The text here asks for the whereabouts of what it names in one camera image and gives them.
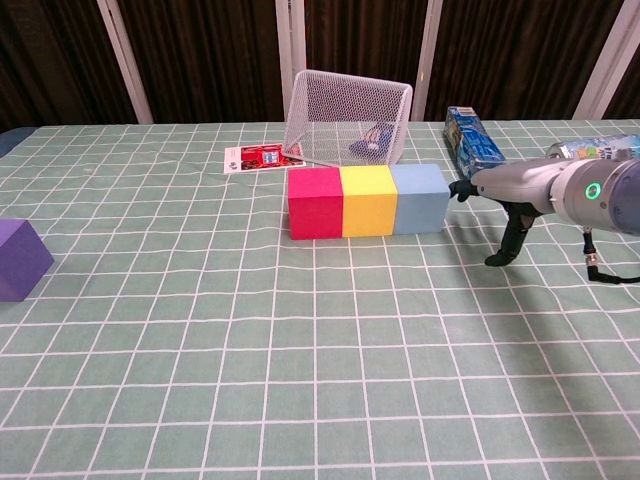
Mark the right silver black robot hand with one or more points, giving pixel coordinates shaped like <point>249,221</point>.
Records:
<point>520,182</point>

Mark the light blue foam cube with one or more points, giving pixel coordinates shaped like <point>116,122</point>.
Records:
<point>417,210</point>

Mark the red foam cube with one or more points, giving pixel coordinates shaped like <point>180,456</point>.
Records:
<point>315,215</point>

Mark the blue carton box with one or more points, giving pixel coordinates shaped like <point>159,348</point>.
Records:
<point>472,145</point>

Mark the light blue beverage can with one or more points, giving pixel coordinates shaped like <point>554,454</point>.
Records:
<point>595,147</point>

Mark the blue snack packet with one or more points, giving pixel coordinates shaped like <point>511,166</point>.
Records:
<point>370,142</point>

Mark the yellow foam cube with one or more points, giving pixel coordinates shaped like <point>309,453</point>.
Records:
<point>367,212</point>

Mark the green checked tablecloth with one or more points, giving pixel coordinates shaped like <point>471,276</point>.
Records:
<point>320,350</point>

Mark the red printed card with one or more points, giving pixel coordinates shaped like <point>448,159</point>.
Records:
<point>250,157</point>

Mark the dark pleated curtain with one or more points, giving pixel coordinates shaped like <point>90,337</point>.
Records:
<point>210,60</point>

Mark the purple foam cube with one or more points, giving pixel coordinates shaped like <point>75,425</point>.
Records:
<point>20,265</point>

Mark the white frame post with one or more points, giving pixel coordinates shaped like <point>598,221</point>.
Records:
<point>125,65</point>
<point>290,50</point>
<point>607,55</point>
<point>425,60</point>

